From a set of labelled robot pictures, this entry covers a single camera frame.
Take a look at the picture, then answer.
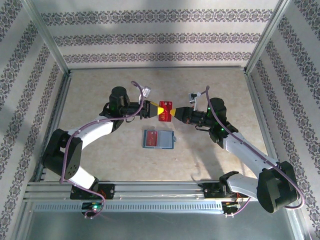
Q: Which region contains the red VIP card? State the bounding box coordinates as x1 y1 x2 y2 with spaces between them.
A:
158 99 176 123

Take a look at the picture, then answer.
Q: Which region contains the red credit card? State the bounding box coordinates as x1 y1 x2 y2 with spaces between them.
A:
145 130 159 148

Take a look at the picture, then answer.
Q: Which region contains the blue card holder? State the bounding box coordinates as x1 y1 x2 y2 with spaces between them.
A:
142 129 177 150

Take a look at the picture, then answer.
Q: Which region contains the controller board with green light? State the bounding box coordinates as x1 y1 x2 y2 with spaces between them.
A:
81 201 104 211

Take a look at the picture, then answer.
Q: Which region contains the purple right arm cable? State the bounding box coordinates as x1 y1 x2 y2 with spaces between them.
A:
198 85 306 217

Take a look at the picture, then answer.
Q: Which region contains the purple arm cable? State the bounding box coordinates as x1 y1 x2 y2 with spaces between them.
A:
198 85 306 217
59 80 149 221

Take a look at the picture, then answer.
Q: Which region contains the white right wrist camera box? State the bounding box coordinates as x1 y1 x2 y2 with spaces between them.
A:
187 91 201 104

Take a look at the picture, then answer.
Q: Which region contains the aluminium side rail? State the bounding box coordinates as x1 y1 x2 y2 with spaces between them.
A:
33 71 74 183
243 71 291 181

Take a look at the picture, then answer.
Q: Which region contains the aluminium rear rail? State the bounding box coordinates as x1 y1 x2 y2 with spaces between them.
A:
67 65 248 72

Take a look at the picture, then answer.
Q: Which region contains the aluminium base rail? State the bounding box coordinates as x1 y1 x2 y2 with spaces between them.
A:
23 181 297 201

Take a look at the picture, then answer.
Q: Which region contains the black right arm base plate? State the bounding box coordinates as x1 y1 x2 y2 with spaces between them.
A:
203 183 249 200

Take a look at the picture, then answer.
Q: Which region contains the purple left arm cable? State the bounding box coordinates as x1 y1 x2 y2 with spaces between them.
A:
59 80 149 221

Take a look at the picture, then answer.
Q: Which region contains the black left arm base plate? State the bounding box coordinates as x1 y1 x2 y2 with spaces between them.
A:
69 183 116 200

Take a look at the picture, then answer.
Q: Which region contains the aluminium frame post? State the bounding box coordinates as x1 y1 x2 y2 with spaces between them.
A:
21 0 72 75
242 0 293 75

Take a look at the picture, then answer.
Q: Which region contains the slotted grey cable duct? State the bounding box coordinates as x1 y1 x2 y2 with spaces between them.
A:
32 201 226 214

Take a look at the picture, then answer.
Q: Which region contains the controller board with wires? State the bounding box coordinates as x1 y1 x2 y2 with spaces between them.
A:
221 199 245 214

